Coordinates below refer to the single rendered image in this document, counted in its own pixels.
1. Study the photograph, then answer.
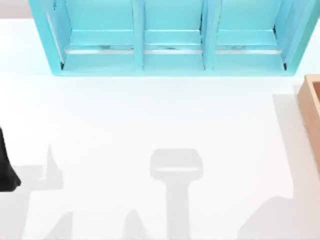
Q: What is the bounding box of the light blue rack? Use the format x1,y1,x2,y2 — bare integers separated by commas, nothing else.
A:
27,0,320,77

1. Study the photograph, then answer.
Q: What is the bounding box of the shallow salmon-coloured box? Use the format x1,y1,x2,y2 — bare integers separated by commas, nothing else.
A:
296,73,320,179

